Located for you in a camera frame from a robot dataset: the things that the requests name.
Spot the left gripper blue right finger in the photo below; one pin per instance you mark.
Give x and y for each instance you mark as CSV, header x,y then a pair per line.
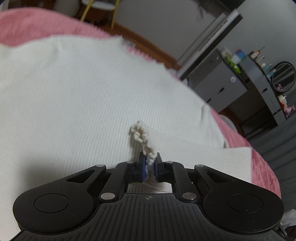
x,y
175,174

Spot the blue and white tissue box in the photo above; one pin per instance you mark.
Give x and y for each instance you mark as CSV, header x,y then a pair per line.
x,y
238,56

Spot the pink ribbed bed blanket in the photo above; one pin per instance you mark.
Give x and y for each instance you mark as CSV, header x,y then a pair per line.
x,y
242,150

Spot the round black mirror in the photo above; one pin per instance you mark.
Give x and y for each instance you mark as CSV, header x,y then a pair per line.
x,y
283,78

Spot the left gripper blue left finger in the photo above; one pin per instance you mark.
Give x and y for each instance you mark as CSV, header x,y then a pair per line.
x,y
119,178

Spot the white knit sweater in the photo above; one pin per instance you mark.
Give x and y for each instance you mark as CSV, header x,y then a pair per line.
x,y
97,115

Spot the grey dressing table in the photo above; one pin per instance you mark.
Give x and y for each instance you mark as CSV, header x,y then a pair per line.
x,y
254,75

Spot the white standing air conditioner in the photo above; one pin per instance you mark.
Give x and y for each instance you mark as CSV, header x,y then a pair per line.
x,y
209,44

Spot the round yellow-legged side table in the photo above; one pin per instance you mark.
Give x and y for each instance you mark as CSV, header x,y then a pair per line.
x,y
107,6

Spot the grey bedside cabinet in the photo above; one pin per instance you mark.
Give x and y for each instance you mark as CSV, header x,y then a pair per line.
x,y
215,82

